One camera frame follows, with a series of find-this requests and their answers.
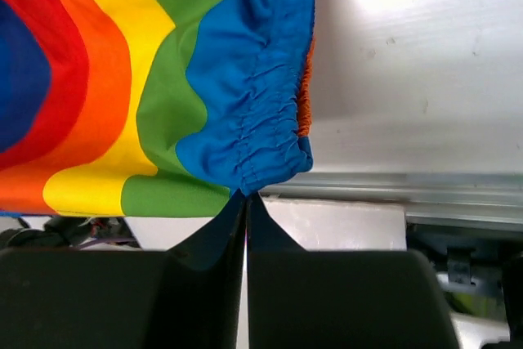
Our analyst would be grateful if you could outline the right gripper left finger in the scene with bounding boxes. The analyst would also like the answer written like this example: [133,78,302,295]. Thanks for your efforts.
[1,196,245,348]

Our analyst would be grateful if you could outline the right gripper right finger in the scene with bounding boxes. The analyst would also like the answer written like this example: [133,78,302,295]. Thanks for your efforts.
[247,195,459,348]

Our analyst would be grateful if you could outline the rainbow striped shorts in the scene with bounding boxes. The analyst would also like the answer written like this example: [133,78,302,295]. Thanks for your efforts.
[1,0,315,217]

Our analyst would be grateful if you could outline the aluminium front rail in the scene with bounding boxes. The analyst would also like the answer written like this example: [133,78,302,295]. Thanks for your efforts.
[262,172,522,230]

